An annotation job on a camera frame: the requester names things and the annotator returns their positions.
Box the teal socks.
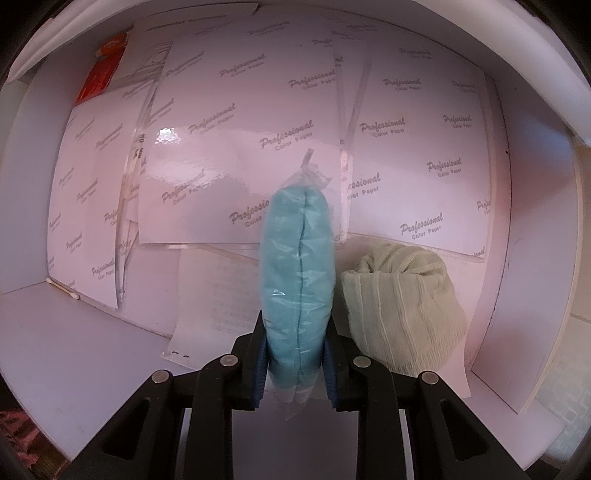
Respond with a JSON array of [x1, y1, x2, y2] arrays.
[[259, 148, 337, 422]]

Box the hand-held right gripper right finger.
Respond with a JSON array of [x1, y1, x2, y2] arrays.
[[323, 318, 532, 480]]

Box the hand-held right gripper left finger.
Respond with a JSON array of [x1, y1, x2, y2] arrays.
[[60, 311, 269, 480]]

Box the white lavender drawer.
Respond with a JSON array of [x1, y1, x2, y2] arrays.
[[0, 0, 583, 472]]

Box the pale green ribbed sock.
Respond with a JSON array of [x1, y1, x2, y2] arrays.
[[341, 243, 469, 377]]

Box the white instruction sheet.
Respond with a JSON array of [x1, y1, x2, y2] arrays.
[[117, 13, 234, 90]]

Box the clear plastic sleeve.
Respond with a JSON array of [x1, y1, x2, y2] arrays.
[[115, 83, 162, 308]]

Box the cotton swab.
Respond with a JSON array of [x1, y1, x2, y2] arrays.
[[45, 278, 81, 302]]

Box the orange white tube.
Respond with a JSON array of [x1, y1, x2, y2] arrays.
[[95, 33, 127, 58]]

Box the red packet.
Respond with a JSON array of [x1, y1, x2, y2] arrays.
[[75, 32, 129, 106]]

